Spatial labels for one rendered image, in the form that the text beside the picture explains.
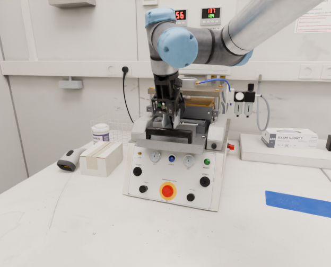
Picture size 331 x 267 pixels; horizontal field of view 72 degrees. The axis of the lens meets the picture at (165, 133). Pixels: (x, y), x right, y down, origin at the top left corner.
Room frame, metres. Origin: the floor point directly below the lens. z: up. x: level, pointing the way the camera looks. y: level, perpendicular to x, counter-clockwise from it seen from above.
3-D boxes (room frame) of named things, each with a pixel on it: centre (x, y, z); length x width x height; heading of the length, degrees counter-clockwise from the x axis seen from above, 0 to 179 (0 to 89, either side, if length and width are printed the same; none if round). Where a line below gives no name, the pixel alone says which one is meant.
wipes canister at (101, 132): (1.12, 0.33, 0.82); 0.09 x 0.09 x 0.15
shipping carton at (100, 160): (0.94, 0.28, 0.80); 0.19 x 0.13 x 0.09; 165
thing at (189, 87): (0.95, -0.12, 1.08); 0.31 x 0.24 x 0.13; 73
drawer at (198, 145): (0.82, -0.05, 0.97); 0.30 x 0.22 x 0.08; 163
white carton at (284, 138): (1.12, -0.64, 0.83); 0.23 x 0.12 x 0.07; 84
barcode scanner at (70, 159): (0.98, 0.41, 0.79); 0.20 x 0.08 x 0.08; 165
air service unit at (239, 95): (0.98, -0.34, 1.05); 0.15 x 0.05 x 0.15; 73
